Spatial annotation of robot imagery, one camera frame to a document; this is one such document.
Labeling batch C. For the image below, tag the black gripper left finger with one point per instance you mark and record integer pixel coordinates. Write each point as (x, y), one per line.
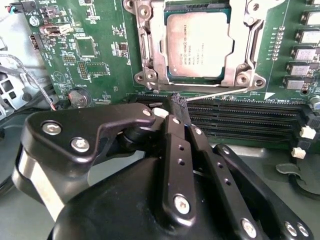
(175, 162)

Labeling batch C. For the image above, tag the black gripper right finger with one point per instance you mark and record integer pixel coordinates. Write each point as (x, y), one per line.
(225, 175)

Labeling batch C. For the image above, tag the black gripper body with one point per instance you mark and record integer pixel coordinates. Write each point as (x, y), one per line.
(112, 212)

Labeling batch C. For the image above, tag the metal socket cover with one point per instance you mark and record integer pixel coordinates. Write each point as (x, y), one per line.
(158, 50)

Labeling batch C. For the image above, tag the silver CPU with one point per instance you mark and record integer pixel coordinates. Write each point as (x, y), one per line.
(197, 45)

